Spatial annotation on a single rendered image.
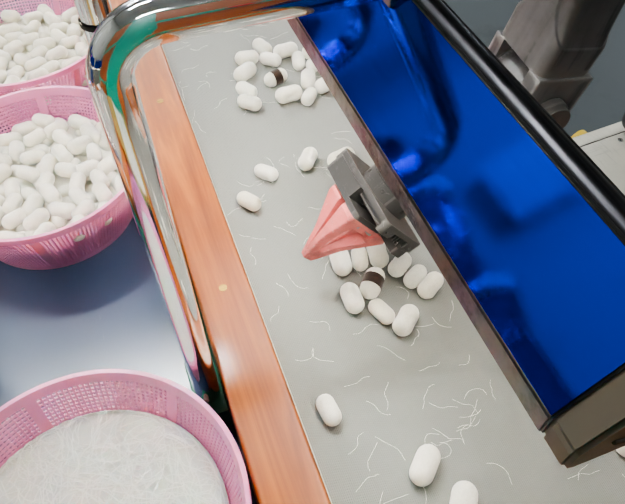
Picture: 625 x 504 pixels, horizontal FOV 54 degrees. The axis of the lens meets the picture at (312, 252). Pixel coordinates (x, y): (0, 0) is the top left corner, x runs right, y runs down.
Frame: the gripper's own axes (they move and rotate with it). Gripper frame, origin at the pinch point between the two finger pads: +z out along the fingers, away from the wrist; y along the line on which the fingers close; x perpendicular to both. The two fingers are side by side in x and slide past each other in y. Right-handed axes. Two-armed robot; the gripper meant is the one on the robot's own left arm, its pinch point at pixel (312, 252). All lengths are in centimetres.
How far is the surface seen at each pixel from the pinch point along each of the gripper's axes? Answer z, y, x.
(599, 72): -61, -95, 150
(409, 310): -4.0, 8.0, 6.8
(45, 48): 21, -53, -9
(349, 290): -0.2, 3.7, 4.1
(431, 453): -0.6, 21.6, 3.8
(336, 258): -0.4, -0.5, 4.3
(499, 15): -50, -138, 142
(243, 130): 3.4, -25.6, 4.3
